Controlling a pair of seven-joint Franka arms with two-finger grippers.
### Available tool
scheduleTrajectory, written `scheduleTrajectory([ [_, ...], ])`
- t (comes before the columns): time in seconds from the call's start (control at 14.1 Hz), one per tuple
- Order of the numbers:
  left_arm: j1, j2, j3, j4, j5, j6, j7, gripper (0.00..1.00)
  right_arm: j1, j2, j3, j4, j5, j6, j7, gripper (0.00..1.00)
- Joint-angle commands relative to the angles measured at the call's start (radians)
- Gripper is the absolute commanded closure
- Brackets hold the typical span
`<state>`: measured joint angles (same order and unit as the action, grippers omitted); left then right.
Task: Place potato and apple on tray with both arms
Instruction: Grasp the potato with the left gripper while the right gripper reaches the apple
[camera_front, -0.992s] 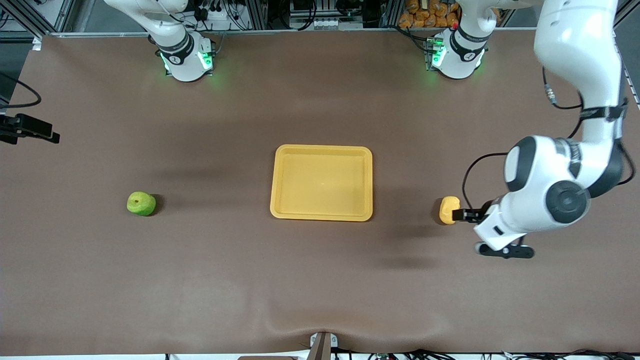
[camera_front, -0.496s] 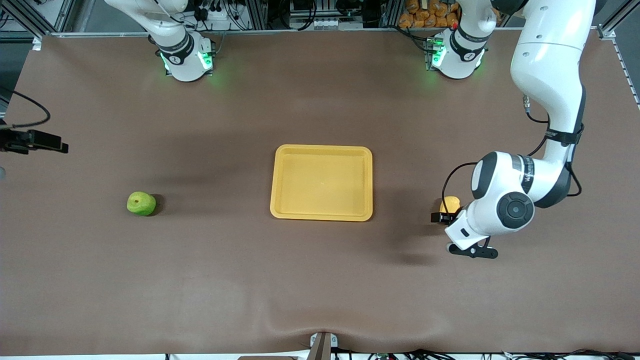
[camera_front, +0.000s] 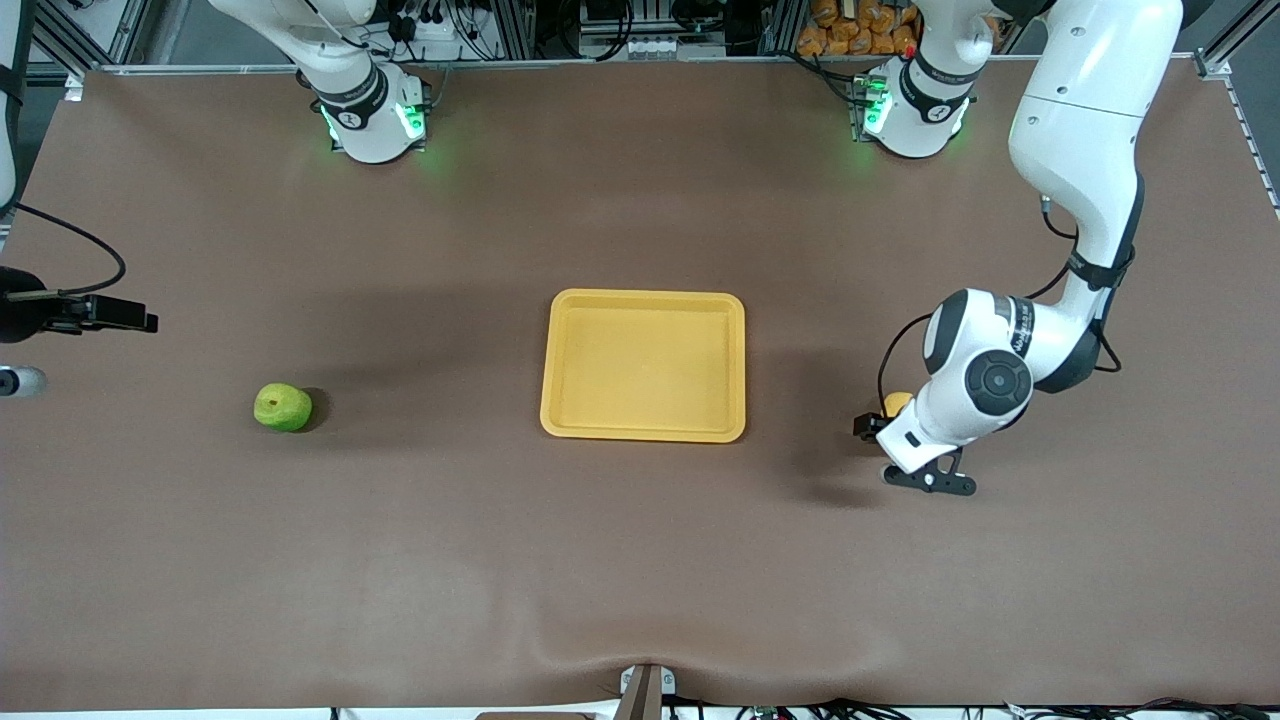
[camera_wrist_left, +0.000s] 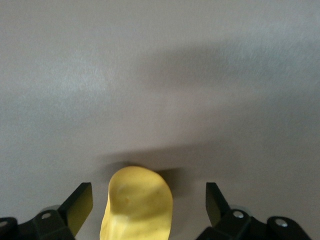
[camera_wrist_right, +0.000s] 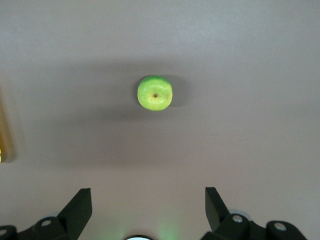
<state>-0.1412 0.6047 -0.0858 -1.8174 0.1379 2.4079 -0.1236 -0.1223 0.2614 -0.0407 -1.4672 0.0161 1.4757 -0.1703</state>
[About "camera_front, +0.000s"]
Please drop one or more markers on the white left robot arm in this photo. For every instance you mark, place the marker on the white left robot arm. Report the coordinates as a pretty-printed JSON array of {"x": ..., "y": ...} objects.
[{"x": 1090, "y": 100}]

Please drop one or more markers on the aluminium table edge rail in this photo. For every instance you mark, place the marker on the aluminium table edge rail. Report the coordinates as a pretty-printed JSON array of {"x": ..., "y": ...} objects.
[{"x": 600, "y": 64}]

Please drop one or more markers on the aluminium frame profile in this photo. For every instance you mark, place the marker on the aluminium frame profile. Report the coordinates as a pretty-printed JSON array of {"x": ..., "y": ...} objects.
[{"x": 1212, "y": 62}]

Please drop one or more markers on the small white power strip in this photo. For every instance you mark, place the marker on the small white power strip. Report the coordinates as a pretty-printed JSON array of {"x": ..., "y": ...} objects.
[{"x": 658, "y": 47}]

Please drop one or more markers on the brown table mat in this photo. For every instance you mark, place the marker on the brown table mat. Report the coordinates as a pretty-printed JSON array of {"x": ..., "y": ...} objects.
[{"x": 640, "y": 560}]

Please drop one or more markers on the aluminium frame post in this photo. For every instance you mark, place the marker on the aluminium frame post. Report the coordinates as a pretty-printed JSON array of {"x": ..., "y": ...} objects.
[{"x": 135, "y": 30}]

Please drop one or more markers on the yellow plastic tray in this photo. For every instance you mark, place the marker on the yellow plastic tray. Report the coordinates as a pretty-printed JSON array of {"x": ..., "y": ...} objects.
[{"x": 640, "y": 365}]

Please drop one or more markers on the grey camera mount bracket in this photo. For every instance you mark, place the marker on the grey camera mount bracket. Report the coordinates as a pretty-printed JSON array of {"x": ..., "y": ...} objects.
[{"x": 645, "y": 695}]

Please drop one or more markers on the white power strip with plugs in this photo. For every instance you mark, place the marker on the white power strip with plugs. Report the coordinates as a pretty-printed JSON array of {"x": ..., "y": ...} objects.
[{"x": 435, "y": 35}]

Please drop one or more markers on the orange objects pile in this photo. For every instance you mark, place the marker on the orange objects pile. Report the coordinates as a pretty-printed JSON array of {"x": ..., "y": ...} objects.
[{"x": 850, "y": 30}]

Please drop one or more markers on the green apple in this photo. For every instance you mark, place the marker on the green apple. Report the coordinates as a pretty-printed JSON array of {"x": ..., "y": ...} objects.
[{"x": 283, "y": 408}]

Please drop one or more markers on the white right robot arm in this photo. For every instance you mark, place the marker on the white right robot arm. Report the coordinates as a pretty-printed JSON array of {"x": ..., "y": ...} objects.
[{"x": 370, "y": 130}]

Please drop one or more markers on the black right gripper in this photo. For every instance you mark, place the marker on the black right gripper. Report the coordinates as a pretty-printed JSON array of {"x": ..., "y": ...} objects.
[{"x": 22, "y": 317}]

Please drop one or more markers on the yellow potato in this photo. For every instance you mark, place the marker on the yellow potato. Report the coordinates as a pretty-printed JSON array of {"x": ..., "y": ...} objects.
[{"x": 898, "y": 403}]

